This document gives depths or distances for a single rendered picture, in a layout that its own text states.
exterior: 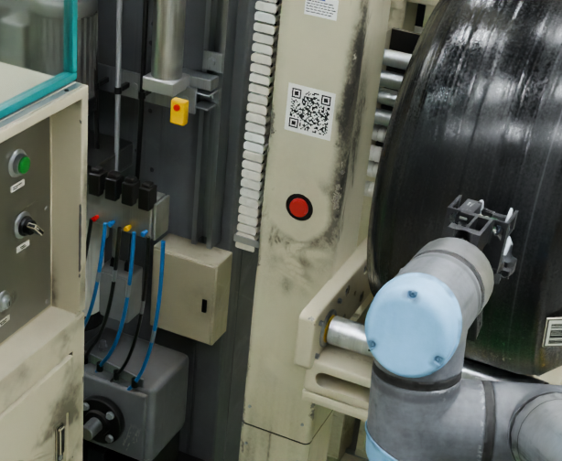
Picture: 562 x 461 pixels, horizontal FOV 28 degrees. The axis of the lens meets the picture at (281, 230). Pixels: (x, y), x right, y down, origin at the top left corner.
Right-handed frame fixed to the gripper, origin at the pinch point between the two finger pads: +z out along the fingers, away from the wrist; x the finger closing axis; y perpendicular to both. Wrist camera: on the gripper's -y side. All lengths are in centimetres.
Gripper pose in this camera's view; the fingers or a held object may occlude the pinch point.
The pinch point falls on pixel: (493, 236)
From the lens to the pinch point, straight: 144.1
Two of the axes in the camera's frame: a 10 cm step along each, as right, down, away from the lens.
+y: 1.4, -9.2, -3.8
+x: -9.1, -2.7, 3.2
